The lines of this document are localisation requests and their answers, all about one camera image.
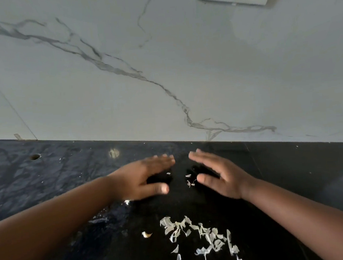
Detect black countertop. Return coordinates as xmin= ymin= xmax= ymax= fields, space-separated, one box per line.
xmin=0 ymin=114 xmax=343 ymax=260

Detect garlic peel scraps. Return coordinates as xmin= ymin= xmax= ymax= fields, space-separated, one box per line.
xmin=108 ymin=140 xmax=243 ymax=260

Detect person's right hand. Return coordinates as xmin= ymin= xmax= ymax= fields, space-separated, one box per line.
xmin=188 ymin=145 xmax=259 ymax=204

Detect person's left hand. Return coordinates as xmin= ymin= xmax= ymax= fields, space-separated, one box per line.
xmin=108 ymin=154 xmax=178 ymax=203

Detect person's right forearm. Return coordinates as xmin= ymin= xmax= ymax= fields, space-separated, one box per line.
xmin=241 ymin=173 xmax=343 ymax=260

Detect person's left forearm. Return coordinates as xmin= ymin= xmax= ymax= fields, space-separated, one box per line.
xmin=0 ymin=174 xmax=124 ymax=260

